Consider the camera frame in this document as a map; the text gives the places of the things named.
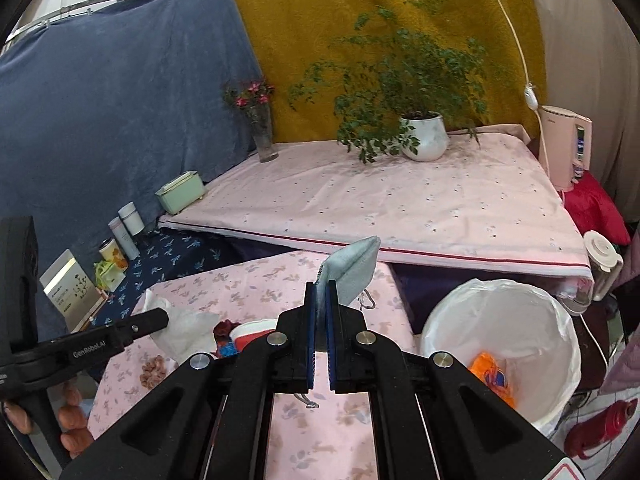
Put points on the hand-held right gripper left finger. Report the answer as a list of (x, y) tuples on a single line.
[(311, 340)]

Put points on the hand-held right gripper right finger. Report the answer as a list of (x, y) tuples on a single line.
[(331, 340)]

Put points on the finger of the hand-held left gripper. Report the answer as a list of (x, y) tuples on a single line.
[(135, 328)]

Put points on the white tissue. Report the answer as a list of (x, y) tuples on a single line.
[(185, 327)]

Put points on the red and white paper cup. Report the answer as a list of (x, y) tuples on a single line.
[(252, 332)]

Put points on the light blue face mask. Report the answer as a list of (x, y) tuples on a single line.
[(355, 265)]

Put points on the white bin with plastic liner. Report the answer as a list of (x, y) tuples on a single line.
[(500, 320)]

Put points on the person's left hand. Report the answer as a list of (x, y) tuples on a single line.
[(70, 415)]

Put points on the pile of nut shells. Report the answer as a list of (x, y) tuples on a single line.
[(152, 372)]

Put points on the white printed book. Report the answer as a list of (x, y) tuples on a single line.
[(70, 285)]

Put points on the green and yellow packet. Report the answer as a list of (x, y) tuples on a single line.
[(107, 275)]

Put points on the pink bunny printed cloth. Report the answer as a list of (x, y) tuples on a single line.
[(250, 290)]

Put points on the printed yellow can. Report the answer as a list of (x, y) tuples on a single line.
[(109, 252)]

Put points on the dark blue floral cloth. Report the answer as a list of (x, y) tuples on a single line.
[(170, 255)]

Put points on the dark red crumpled wrapper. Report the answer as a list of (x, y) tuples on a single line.
[(226, 327)]

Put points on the tall white bottle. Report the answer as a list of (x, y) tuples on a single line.
[(122, 237)]

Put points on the short white jar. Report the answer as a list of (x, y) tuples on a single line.
[(132, 217)]

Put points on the pale green box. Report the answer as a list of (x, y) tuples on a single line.
[(180, 195)]

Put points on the pink speckled sheet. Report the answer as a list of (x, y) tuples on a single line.
[(375, 200)]

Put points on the blue blanket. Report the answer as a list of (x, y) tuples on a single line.
[(125, 110)]

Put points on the glass vase with pink flowers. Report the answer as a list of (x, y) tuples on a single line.
[(263, 135)]

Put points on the green plant in white pot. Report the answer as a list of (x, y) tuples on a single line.
[(425, 135)]

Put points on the red thermos bottle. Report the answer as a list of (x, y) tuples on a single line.
[(600, 427)]

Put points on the white blender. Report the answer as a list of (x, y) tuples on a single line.
[(602, 255)]

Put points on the red cloth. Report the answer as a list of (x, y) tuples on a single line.
[(595, 205)]

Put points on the mauve garment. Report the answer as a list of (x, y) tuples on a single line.
[(627, 360)]

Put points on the pink water dispenser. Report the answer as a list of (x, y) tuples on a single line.
[(560, 145)]

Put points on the mustard yellow blanket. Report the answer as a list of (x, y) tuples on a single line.
[(310, 20)]

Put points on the beige curtain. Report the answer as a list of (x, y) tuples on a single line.
[(590, 35)]

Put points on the metal curtain rail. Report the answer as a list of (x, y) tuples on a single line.
[(75, 7)]

